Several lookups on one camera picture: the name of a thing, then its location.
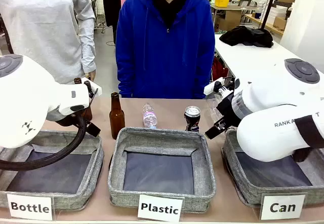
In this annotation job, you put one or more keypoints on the white Plastic label card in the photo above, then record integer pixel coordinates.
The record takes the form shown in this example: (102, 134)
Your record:
(160, 208)

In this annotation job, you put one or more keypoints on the wooden workbench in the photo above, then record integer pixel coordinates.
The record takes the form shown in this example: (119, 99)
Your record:
(233, 7)

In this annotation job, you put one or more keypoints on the black hanging garment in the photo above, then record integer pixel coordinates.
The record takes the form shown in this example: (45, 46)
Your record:
(110, 1)

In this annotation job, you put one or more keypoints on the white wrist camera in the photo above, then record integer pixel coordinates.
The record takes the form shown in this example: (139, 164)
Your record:
(95, 87)
(211, 88)

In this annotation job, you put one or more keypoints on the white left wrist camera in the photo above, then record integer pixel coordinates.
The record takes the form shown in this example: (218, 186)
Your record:
(95, 87)

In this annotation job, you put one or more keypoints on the white Bottle label card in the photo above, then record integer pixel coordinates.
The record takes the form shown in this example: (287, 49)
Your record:
(30, 207)

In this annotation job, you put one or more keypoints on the red bag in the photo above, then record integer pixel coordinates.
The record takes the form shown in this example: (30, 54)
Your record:
(219, 69)

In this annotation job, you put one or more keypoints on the grey sweater left forearm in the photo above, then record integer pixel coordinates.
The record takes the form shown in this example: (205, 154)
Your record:
(88, 54)

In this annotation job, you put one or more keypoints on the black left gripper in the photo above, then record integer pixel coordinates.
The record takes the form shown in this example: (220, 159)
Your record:
(64, 118)

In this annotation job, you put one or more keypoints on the grey fabric basket can label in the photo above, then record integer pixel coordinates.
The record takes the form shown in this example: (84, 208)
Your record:
(268, 176)

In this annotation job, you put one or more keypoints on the white side table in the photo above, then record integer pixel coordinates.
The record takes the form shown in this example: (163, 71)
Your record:
(248, 56)

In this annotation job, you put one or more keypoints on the plastic bottle pink label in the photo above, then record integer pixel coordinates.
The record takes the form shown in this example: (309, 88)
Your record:
(150, 117)

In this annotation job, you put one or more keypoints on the wooden shelf board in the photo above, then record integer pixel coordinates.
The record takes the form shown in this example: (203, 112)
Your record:
(265, 23)

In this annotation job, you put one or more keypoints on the blue hoodie left forearm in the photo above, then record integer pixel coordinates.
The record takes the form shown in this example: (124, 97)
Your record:
(202, 67)

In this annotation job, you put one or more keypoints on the small cardboard box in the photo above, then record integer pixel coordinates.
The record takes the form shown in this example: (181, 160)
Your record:
(280, 22)

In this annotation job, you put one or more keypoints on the grey fabric basket bottle label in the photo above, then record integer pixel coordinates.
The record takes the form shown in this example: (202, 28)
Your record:
(50, 176)

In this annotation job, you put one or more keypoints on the white Can label card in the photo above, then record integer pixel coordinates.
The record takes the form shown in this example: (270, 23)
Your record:
(282, 207)

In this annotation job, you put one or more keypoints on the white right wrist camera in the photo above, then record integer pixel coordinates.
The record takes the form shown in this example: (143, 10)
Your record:
(211, 88)

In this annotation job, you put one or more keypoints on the large cardboard box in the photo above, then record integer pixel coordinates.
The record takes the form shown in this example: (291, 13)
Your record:
(230, 20)

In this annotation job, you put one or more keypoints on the black cloth pile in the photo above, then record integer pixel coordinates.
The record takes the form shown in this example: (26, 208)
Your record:
(246, 36)

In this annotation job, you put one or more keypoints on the black tripod pole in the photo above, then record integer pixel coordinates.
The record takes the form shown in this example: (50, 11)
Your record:
(269, 3)

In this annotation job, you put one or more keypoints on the white foam box stack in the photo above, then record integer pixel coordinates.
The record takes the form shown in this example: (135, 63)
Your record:
(277, 13)

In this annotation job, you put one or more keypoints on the grey sweater person left hand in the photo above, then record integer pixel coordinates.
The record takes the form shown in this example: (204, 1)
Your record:
(92, 75)

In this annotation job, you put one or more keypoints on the brown glass bottle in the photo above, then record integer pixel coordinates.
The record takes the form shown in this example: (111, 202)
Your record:
(117, 120)
(77, 80)

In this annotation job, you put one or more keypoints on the grey fabric basket plastic label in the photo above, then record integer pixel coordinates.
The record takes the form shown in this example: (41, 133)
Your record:
(157, 173)

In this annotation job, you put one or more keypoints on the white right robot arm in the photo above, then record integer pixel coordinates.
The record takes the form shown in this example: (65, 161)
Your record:
(265, 137)

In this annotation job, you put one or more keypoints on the person in grey sweater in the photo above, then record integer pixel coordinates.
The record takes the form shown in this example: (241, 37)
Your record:
(45, 31)

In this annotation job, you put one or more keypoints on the black crushed drink can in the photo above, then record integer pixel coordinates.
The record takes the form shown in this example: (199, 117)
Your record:
(192, 120)

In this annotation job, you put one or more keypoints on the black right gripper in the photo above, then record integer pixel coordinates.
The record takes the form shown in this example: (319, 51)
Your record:
(227, 110)

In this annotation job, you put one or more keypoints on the person in blue hoodie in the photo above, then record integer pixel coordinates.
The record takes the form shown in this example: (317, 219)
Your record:
(164, 64)

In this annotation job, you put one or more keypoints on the yellow plastic crate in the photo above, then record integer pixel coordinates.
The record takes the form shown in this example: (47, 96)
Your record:
(222, 1)

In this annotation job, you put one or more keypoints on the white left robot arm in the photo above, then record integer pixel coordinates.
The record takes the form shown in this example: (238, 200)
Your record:
(22, 102)

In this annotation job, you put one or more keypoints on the blue hoodie right forearm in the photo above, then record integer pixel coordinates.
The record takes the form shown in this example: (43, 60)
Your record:
(126, 72)

